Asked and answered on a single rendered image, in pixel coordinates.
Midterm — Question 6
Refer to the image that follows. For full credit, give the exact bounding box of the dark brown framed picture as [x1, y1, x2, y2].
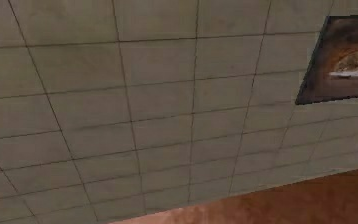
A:
[294, 14, 358, 106]

